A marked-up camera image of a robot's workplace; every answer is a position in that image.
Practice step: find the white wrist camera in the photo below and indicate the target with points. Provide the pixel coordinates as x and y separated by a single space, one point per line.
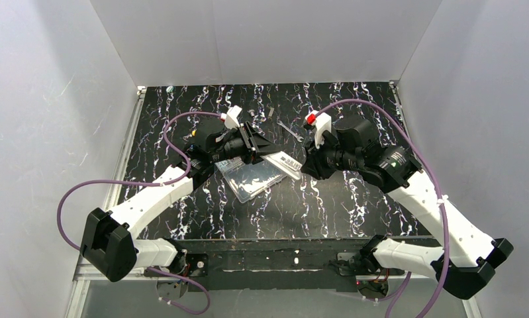
321 123
230 118

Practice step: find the black front mounting rail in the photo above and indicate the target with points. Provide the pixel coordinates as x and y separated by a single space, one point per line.
272 264

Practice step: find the clear plastic screw box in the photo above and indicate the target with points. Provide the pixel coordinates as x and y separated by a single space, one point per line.
249 180

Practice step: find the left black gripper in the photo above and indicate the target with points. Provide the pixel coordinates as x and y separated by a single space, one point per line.
250 143

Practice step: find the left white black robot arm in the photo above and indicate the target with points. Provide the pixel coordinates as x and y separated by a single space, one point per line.
111 239

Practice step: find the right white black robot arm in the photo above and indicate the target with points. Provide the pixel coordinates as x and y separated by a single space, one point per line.
465 259

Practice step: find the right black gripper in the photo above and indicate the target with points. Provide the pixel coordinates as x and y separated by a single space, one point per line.
318 155

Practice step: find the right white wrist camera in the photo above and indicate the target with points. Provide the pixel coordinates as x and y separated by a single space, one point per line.
321 123

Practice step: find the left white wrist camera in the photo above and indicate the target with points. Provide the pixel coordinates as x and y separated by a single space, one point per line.
230 118

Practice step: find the white remote control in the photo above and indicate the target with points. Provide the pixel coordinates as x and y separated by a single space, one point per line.
284 162

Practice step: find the silver open-end wrench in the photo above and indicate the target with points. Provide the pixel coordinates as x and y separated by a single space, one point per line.
298 137

